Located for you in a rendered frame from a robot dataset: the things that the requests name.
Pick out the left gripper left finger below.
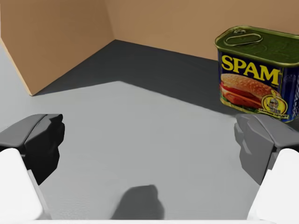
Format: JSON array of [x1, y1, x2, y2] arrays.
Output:
[[0, 113, 65, 220]]

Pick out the tall board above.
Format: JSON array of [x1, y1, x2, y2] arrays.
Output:
[[0, 0, 299, 96]]

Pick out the green and blue rectangular can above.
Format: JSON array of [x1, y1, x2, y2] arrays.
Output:
[[214, 25, 299, 123]]

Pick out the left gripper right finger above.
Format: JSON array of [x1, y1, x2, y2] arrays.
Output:
[[234, 113, 299, 220]]

